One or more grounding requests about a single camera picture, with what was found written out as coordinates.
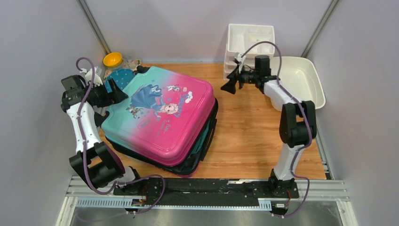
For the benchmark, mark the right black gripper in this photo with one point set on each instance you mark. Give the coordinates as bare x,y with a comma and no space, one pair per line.
235,76

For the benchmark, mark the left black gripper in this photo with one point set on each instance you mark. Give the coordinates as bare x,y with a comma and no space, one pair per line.
116,96

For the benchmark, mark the pink and teal kids suitcase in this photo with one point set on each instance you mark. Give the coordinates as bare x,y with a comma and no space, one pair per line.
166,120

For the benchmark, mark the white plastic basin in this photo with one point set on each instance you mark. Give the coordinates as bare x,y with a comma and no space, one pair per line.
297,75

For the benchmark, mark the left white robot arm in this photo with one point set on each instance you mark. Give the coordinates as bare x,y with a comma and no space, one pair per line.
94,162

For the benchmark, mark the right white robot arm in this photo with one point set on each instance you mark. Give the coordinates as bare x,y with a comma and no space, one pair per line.
297,126

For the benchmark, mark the teal polka dot plate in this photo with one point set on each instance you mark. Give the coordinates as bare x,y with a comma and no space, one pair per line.
121,77

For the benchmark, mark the floral cloth mat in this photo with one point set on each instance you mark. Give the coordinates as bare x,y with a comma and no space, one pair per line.
126,64

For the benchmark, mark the yellow bowl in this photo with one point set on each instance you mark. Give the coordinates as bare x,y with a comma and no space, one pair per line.
113,60

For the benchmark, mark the white plastic drawer organizer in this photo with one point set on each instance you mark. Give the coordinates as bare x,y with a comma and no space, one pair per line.
241,37

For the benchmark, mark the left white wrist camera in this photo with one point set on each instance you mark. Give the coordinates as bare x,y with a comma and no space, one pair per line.
93,76

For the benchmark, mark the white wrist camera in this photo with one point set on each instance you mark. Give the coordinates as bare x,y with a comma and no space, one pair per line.
93,76
238,58

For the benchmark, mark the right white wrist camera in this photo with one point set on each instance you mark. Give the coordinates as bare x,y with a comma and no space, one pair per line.
238,58

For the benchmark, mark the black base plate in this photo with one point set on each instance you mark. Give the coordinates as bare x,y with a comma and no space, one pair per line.
208,191

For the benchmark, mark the aluminium rail frame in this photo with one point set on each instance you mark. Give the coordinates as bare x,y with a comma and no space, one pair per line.
78,195

